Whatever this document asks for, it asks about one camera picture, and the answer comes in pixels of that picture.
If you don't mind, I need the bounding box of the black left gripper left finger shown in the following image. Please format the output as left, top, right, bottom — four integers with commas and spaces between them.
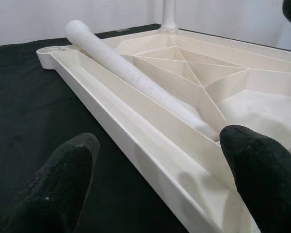
0, 132, 101, 233

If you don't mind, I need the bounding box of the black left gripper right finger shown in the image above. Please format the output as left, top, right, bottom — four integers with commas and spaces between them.
219, 125, 291, 233

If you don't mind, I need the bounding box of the white plastic table leg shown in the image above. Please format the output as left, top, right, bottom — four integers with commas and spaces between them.
161, 0, 178, 32
65, 19, 219, 139

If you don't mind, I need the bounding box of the black tablecloth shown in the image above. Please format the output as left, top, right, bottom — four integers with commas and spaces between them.
0, 23, 192, 233

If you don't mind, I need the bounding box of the white plastic table top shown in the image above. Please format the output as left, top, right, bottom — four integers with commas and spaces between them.
36, 29, 291, 233

